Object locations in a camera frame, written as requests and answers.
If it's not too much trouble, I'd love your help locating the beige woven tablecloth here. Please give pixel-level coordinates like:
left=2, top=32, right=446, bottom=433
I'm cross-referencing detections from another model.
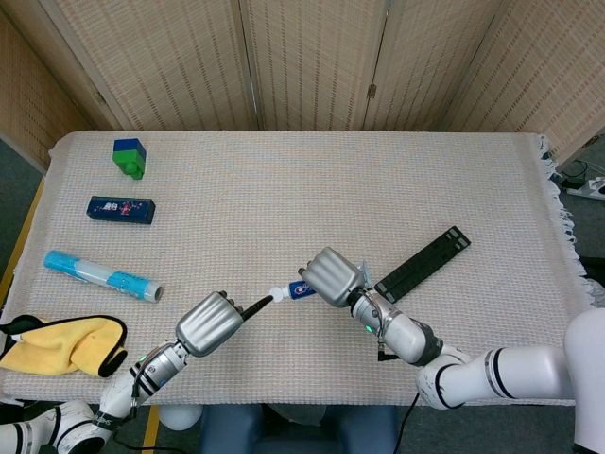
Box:
left=2, top=131, right=605, bottom=407

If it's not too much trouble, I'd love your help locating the green blue toy block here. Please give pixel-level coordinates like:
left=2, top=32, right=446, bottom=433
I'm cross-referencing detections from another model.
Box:
left=112, top=137, right=147, bottom=181

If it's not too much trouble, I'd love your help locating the bamboo folding screen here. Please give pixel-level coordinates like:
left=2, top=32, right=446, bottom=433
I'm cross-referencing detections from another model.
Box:
left=0, top=0, right=605, bottom=171

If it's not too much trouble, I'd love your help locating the dark blue printed box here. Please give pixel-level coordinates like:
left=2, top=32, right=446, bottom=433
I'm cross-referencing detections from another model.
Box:
left=86, top=195, right=157, bottom=226

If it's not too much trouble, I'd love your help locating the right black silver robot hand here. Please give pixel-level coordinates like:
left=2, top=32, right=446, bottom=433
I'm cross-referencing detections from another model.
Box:
left=297, top=246, right=369, bottom=308

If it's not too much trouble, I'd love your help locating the black cable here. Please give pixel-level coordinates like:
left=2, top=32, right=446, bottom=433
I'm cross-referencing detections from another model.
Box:
left=560, top=159, right=592, bottom=185

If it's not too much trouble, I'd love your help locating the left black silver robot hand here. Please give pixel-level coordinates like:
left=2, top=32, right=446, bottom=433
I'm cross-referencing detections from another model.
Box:
left=175, top=291, right=274, bottom=358

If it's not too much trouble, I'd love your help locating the black flat folding bar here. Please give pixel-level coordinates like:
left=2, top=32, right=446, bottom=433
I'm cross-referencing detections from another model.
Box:
left=373, top=225, right=473, bottom=303

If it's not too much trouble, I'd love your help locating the white power strip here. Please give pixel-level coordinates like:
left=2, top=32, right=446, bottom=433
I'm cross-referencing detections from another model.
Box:
left=565, top=177, right=605, bottom=202

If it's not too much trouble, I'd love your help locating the white round object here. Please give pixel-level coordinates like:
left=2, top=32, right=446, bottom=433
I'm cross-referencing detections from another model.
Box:
left=158, top=404, right=203, bottom=431

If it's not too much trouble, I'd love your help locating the yellow cloth with black trim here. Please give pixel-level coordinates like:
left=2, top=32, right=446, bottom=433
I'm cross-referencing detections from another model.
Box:
left=0, top=314, right=129, bottom=378

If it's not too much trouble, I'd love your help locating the blue white cling film roll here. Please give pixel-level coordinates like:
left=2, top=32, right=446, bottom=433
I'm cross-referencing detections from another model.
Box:
left=43, top=250, right=165, bottom=303

